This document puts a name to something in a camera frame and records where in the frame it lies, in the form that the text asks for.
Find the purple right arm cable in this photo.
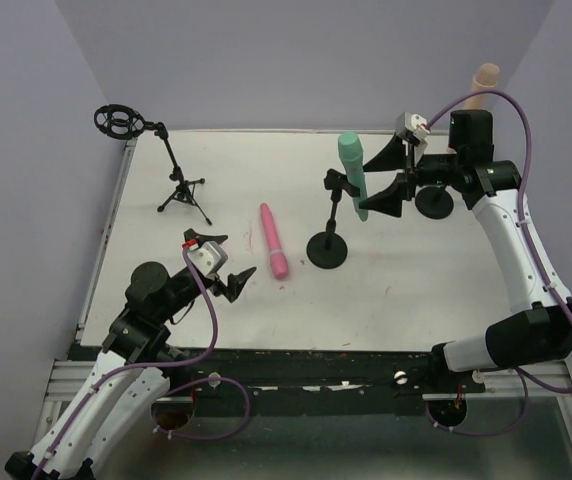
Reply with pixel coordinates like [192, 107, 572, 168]
[425, 90, 572, 435]

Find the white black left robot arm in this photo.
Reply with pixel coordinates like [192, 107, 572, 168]
[5, 229, 255, 479]

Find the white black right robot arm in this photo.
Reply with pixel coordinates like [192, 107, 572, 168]
[360, 110, 572, 372]

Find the peach microphone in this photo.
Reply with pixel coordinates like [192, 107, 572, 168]
[461, 63, 500, 110]

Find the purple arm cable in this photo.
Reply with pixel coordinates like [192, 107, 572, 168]
[30, 247, 253, 480]
[425, 90, 572, 435]

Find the aluminium frame rail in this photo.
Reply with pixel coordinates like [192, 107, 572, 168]
[45, 357, 202, 406]

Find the black clip round-base stand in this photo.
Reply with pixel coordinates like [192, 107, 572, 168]
[306, 169, 360, 270]

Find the black round-base microphone stand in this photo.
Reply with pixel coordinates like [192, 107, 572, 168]
[415, 186, 454, 220]

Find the mint green microphone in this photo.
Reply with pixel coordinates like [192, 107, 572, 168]
[338, 132, 368, 222]

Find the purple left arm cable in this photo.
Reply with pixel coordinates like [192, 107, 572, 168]
[30, 247, 253, 480]

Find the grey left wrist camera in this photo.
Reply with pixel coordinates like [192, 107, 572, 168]
[182, 240, 228, 281]

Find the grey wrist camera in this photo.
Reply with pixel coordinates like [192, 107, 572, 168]
[395, 112, 430, 148]
[182, 240, 228, 281]

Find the pink microphone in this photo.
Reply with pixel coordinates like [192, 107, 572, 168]
[259, 203, 290, 280]

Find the black tripod shock-mount stand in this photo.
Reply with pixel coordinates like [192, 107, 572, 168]
[93, 103, 213, 226]

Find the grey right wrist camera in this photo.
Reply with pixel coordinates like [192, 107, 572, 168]
[395, 112, 430, 148]

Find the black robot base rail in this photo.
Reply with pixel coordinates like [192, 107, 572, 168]
[162, 348, 485, 418]

